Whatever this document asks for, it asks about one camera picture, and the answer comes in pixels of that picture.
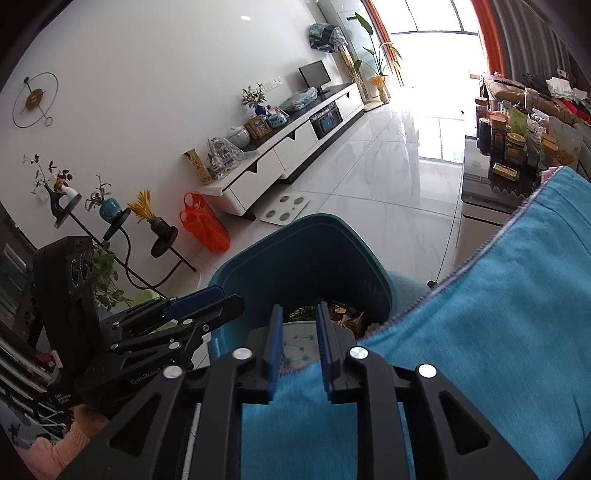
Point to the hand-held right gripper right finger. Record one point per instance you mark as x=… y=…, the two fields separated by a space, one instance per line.
x=324 y=353

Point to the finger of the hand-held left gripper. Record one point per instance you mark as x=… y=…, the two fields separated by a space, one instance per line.
x=217 y=314
x=196 y=300

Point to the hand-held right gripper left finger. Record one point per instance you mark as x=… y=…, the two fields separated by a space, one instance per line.
x=275 y=353

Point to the teal plastic bin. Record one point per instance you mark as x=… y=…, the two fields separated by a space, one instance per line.
x=300 y=258

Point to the person's left forearm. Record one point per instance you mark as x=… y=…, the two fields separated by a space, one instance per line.
x=51 y=452

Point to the white wrapper with blue print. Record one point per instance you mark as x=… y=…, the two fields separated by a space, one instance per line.
x=300 y=344

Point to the brown snack wrapper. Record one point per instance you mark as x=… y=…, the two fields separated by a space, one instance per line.
x=346 y=318

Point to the green packet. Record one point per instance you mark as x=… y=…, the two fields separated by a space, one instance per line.
x=302 y=314

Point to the green leafy plant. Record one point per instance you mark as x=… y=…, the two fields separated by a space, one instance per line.
x=108 y=277

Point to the black plant stand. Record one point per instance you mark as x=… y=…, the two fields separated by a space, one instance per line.
x=161 y=240

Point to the orange plastic bag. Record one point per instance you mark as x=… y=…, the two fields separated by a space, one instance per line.
x=205 y=226

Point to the black vase with yellow wheat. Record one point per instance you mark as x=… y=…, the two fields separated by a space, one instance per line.
x=157 y=224

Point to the teal vase with plant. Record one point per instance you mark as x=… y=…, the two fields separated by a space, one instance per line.
x=108 y=207

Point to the metal drying rack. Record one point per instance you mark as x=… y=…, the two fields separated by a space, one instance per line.
x=23 y=392

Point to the white vase with red flowers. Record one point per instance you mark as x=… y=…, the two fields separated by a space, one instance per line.
x=60 y=184

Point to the white bathroom scale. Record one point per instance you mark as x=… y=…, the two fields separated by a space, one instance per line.
x=285 y=210

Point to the yellow tall box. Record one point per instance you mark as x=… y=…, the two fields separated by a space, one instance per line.
x=196 y=166

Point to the blue blanket with pink edge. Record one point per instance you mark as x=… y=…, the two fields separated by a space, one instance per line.
x=461 y=323

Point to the clear bag with ship model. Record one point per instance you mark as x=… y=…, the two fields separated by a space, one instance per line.
x=225 y=157

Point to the white ceramic jar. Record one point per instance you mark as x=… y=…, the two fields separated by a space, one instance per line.
x=238 y=137

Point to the white and black TV cabinet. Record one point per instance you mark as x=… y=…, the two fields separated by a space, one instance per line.
x=277 y=152

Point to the framed picture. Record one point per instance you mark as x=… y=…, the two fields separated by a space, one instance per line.
x=257 y=127

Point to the blue and white ceramic container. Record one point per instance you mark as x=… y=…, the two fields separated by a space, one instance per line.
x=277 y=115

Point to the small plant in blue vase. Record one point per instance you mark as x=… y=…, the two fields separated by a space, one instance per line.
x=255 y=99

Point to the dark glass coffee table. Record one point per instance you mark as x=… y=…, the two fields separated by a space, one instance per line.
x=480 y=203

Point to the clear bag with blue items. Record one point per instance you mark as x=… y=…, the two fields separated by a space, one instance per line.
x=299 y=99

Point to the black monitor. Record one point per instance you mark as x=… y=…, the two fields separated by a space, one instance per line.
x=314 y=76

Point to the group of glass jars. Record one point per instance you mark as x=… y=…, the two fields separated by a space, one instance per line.
x=517 y=138

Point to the standing fan with printed cover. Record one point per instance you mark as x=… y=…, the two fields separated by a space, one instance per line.
x=325 y=36

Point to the white standing air conditioner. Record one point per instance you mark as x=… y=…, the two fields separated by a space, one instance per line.
x=344 y=41

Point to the tall green potted plant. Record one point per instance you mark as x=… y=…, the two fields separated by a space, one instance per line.
x=378 y=60

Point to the large window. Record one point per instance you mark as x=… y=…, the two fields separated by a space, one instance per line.
x=429 y=41

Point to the red clothes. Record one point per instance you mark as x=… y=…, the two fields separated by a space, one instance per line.
x=579 y=110

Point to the white folded clothes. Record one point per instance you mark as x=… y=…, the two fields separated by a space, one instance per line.
x=561 y=86

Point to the orange curtain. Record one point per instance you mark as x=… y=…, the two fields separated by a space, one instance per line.
x=489 y=37

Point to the grey curtain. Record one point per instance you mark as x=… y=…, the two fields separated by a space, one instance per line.
x=535 y=37

